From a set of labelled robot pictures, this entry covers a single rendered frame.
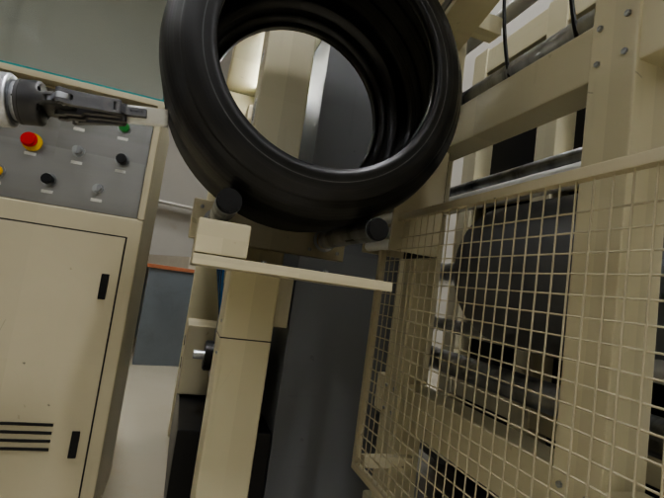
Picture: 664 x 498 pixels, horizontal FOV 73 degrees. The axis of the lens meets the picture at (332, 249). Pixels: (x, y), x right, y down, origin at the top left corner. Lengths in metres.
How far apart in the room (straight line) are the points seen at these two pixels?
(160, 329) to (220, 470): 2.63
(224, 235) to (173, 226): 8.17
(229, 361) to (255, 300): 0.16
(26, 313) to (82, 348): 0.17
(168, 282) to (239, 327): 2.62
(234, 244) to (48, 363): 0.84
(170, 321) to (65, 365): 2.35
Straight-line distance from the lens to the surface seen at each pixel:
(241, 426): 1.21
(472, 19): 1.29
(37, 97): 0.90
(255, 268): 0.78
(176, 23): 0.86
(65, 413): 1.52
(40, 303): 1.48
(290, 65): 1.29
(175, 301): 3.78
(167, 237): 8.91
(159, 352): 3.82
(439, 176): 1.29
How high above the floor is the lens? 0.78
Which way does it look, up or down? 5 degrees up
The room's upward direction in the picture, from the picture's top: 8 degrees clockwise
